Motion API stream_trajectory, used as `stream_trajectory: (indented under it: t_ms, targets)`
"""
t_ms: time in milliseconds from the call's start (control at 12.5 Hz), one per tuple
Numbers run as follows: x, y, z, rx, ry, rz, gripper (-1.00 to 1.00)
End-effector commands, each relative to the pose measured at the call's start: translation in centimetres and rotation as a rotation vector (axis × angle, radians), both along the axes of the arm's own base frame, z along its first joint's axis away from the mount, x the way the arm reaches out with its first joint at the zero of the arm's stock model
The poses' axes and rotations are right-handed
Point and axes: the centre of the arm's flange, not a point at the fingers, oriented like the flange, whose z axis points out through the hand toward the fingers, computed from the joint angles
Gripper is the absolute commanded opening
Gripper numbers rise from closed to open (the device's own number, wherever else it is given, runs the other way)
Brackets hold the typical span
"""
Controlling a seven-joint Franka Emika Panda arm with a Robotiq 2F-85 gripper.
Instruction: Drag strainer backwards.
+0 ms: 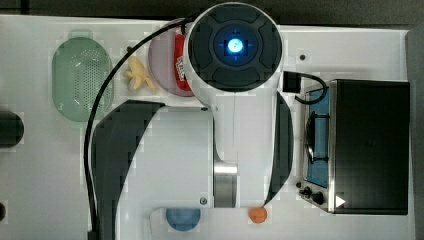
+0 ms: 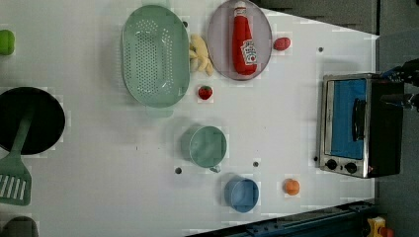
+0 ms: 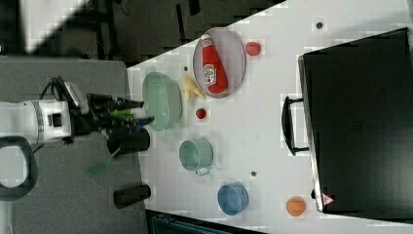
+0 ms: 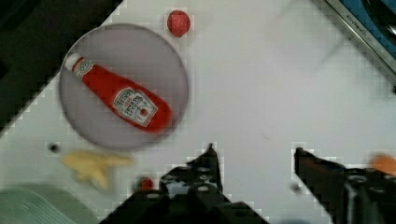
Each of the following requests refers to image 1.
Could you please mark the orange toy fruit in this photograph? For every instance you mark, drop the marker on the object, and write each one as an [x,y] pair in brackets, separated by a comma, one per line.
[258,215]

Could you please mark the black toaster oven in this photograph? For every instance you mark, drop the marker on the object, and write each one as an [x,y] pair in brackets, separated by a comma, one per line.
[356,147]

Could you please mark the grey oval plate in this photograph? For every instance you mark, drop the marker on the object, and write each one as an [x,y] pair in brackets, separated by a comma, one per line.
[161,64]

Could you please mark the black cylinder object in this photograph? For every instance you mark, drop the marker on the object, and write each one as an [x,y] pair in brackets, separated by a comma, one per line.
[11,129]

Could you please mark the green oval plastic strainer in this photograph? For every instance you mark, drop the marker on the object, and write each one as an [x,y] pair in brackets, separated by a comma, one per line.
[80,65]

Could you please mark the blue bowl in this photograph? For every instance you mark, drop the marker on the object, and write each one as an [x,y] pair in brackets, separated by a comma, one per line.
[183,219]

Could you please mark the red ketchup bottle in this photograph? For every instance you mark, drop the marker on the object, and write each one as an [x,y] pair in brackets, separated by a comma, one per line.
[181,81]

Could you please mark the yellow toy banana bunch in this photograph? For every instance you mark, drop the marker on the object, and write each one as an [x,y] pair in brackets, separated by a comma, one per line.
[138,75]

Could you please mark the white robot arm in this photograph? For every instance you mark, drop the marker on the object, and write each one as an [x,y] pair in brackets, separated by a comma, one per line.
[234,150]

